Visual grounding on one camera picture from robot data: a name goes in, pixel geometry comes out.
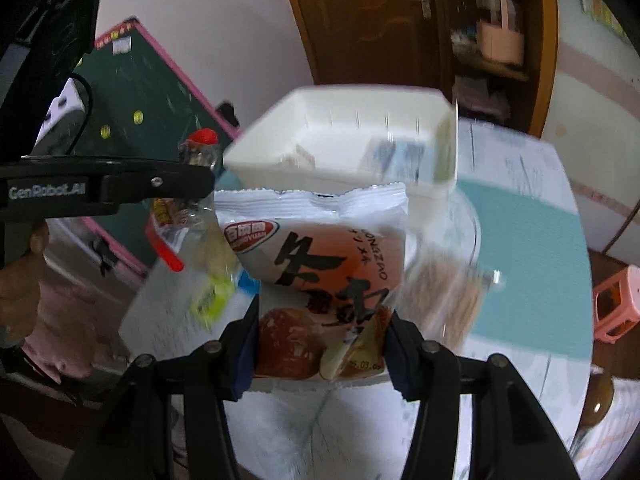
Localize pink basket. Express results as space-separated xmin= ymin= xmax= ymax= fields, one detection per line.
xmin=477 ymin=0 xmax=526 ymax=66

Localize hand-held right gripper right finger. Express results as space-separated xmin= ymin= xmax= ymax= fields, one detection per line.
xmin=385 ymin=310 xmax=576 ymax=480

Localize black chalkboard knob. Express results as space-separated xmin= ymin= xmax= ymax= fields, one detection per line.
xmin=216 ymin=102 xmax=240 ymax=128

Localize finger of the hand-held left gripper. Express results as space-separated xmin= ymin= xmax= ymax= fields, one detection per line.
xmin=100 ymin=160 xmax=217 ymax=211

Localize wooden shelf cabinet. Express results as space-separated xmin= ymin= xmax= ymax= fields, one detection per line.
xmin=435 ymin=0 xmax=558 ymax=136

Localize pink plastic stool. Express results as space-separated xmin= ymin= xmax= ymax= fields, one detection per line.
xmin=592 ymin=266 xmax=640 ymax=343

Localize white striped cloth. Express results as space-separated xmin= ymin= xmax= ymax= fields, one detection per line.
xmin=575 ymin=375 xmax=640 ymax=480

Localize brown wooden door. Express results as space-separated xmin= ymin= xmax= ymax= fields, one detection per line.
xmin=277 ymin=0 xmax=453 ymax=106

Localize pink garment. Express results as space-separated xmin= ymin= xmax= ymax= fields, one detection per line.
xmin=22 ymin=280 xmax=101 ymax=386

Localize clear printed snack packet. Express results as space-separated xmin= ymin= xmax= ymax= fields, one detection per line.
xmin=407 ymin=250 xmax=483 ymax=356

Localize blue white snack packet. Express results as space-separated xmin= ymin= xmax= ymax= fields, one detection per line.
xmin=360 ymin=137 xmax=431 ymax=181

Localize clear yellow-green snack bag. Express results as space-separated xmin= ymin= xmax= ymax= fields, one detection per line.
xmin=147 ymin=129 xmax=261 ymax=333

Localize brown wooden knob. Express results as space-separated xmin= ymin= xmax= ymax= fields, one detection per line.
xmin=580 ymin=367 xmax=616 ymax=428

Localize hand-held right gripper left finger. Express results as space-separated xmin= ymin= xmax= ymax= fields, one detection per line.
xmin=65 ymin=305 xmax=261 ymax=480

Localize person's left hand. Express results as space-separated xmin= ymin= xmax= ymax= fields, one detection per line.
xmin=0 ymin=220 xmax=51 ymax=346

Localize wall poster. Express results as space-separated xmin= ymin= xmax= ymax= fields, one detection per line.
xmin=575 ymin=0 xmax=631 ymax=43

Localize white jujube snack packet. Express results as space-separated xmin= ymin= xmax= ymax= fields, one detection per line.
xmin=214 ymin=183 xmax=407 ymax=393

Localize black cable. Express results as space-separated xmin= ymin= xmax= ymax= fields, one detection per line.
xmin=60 ymin=74 xmax=96 ymax=156

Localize folded pink cloths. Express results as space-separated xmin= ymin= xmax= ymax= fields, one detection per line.
xmin=452 ymin=77 xmax=511 ymax=116

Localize green chalkboard pink frame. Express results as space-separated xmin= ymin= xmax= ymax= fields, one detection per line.
xmin=47 ymin=17 xmax=241 ymax=281

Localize white plastic bin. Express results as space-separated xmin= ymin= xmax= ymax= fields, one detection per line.
xmin=222 ymin=85 xmax=458 ymax=198

